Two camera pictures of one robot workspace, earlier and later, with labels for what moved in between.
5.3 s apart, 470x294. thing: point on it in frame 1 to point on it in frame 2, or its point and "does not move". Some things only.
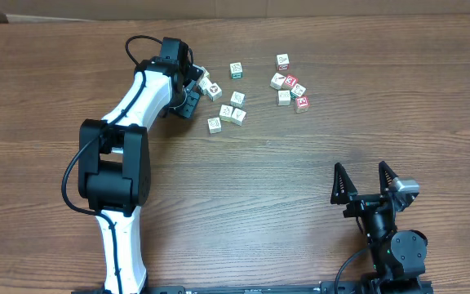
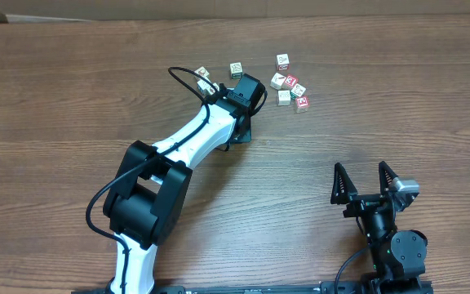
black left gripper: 187,108 to 246,132
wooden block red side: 282,62 does not move
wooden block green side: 236,69 does not move
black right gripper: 362,202 does not move
